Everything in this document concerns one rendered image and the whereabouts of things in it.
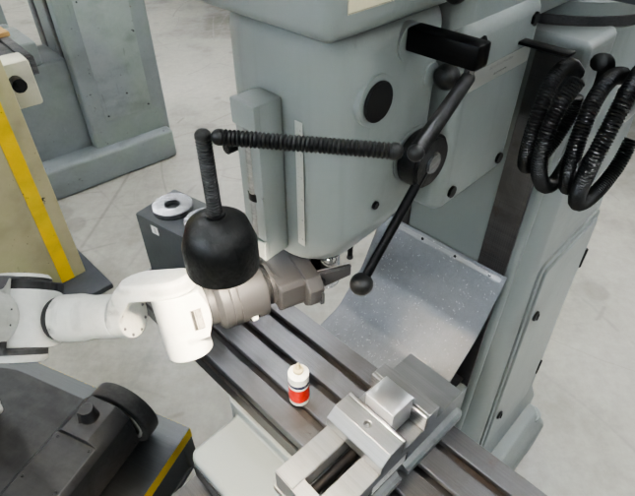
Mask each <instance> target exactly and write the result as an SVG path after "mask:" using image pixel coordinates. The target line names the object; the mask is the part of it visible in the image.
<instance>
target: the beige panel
mask: <svg viewBox="0 0 635 496"><path fill-rule="evenodd" d="M23 272H26V273H34V274H44V275H49V276H50V277H51V278H52V282H61V283H64V294H78V293H85V294H92V295H101V294H103V293H104V292H106V291H108V290H110V289H112V288H113V284H112V282H111V281H110V280H109V279H107V278H106V277H105V276H104V275H103V274H102V273H101V272H100V271H99V270H98V269H97V268H96V267H95V266H94V265H93V264H92V263H91V262H90V261H89V260H88V259H87V258H86V257H85V256H84V255H83V254H82V253H81V252H80V251H79V250H78V249H77V248H76V245H75V243H74V240H73V238H72V235H71V233H70V230H69V228H68V225H67V223H66V220H65V218H64V216H63V214H62V211H61V209H60V206H59V204H58V201H57V199H56V196H55V194H54V192H53V189H52V187H51V184H50V182H49V179H48V177H47V174H46V172H45V169H44V167H43V164H42V162H41V159H40V157H39V154H38V152H37V149H36V147H35V144H34V142H33V139H32V135H31V133H30V130H29V128H28V125H27V123H26V120H25V118H24V115H23V113H22V110H21V108H20V106H19V104H18V101H17V99H16V97H15V94H14V92H13V89H12V87H11V84H10V82H9V79H8V77H7V74H6V72H5V69H4V67H3V64H2V62H1V59H0V274H3V273H23Z"/></svg>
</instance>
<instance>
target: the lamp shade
mask: <svg viewBox="0 0 635 496"><path fill-rule="evenodd" d="M181 251H182V256H183V260H184V265H185V269H186V273H187V276H188V278H190V279H191V280H192V281H193V282H194V283H195V284H197V285H199V286H201V287H204V288H207V289H215V290H221V289H229V288H233V287H237V286H239V285H242V284H244V283H246V282H247V281H249V280H250V279H252V278H253V277H254V275H255V274H256V273H257V271H258V269H259V266H260V255H259V245H258V237H257V234H256V232H255V230H254V228H253V227H252V225H251V223H250V221H249V219H248V217H247V216H246V214H245V213H244V212H243V211H241V210H239V209H237V208H234V207H229V206H222V213H221V215H220V216H218V217H211V216H209V215H208V214H207V208H204V209H202V210H200V211H198V212H196V213H195V214H193V215H192V216H191V217H190V218H188V220H187V221H186V224H185V228H184V233H183V238H182V243H181Z"/></svg>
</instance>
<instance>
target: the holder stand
mask: <svg viewBox="0 0 635 496"><path fill-rule="evenodd" d="M205 207H206V203H204V202H201V201H199V200H197V199H195V198H193V197H190V196H188V195H186V194H184V193H182V192H179V191H177V190H172V191H170V192H169V193H167V194H166V195H163V196H161V197H159V198H157V199H156V200H155V201H154V202H153V203H151V204H150V205H148V206H146V207H145V208H143V209H142V210H140V211H138V212H137V213H136V216H137V220H138V223H139V226H140V229H141V233H142V236H143V240H144V243H145V247H146V250H147V254H148V257H149V261H150V264H151V268H152V271H153V270H166V269H180V268H182V269H185V265H184V260H183V256H182V251H181V243H182V238H183V233H184V228H185V224H186V221H187V220H188V218H190V217H191V216H192V215H193V214H195V213H196V212H198V211H200V210H202V209H204V208H205Z"/></svg>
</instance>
